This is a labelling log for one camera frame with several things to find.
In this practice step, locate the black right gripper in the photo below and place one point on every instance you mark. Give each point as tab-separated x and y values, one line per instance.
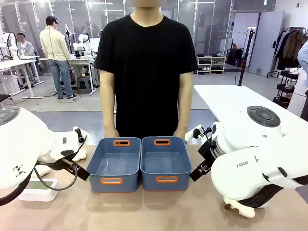
208	152

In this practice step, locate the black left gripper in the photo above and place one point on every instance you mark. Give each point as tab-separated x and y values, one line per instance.
66	164

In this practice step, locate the white digital clock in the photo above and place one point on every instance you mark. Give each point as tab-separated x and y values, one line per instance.
38	193

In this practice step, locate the white plush toy brown spot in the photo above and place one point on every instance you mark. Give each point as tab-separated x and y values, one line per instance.
243	210

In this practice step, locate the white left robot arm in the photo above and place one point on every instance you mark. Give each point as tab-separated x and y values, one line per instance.
24	149

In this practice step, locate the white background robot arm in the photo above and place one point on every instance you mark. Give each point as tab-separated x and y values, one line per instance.
83	41
7	43

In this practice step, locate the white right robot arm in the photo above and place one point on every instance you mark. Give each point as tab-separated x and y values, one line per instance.
240	173

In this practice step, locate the person's left hand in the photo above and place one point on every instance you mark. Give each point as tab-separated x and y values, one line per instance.
180	133

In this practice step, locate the person's right hand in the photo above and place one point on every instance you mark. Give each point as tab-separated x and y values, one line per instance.
111	133

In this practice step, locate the large white table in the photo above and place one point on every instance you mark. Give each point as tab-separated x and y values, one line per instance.
228	101

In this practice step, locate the grey step stool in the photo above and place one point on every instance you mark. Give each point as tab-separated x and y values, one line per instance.
84	85

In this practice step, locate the black folding chair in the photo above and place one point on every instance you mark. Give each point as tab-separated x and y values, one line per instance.
4	97

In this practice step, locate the white shoe rack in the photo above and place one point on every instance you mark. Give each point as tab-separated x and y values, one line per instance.
211	64

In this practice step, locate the white workbench desk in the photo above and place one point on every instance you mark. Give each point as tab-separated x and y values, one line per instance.
79	61

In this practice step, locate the person's black t-shirt torso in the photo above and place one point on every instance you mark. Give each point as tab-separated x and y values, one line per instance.
144	72

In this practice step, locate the black tripod stand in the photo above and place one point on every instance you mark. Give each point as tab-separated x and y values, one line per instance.
243	62

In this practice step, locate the black utility cart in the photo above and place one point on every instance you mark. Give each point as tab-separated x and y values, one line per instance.
285	89

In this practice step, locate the black luggage bags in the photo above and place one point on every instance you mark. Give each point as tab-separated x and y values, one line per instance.
234	56

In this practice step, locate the white rounded stand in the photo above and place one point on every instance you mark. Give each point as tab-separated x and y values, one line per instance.
298	96

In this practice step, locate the man in cream jacket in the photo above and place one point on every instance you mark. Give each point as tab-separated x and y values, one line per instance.
55	48

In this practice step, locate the white desk with metal legs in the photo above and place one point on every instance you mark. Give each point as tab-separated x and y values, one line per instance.
14	63

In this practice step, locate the seated person grey top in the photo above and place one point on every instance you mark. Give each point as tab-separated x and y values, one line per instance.
25	48

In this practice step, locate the black hanging coat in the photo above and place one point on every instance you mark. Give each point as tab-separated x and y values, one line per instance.
281	55

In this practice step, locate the grey door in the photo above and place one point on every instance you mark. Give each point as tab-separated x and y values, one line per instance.
267	43

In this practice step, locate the person in blue sleeve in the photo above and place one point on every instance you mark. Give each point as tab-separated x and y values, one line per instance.
303	55

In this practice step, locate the brown hanging coat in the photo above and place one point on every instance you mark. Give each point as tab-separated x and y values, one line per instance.
292	44

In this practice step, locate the black clothes rack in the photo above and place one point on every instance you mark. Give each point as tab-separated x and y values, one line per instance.
286	29

